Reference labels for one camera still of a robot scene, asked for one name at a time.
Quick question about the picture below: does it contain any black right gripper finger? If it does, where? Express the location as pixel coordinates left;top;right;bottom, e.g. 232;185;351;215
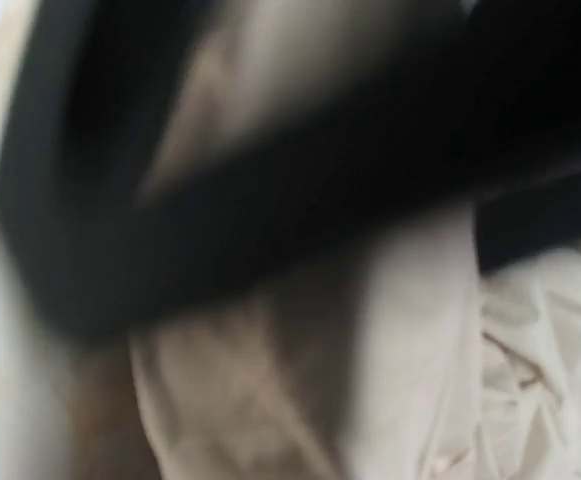
0;1;581;344

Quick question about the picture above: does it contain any beige folding umbrella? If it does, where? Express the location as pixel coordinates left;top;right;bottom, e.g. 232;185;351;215
0;0;581;480

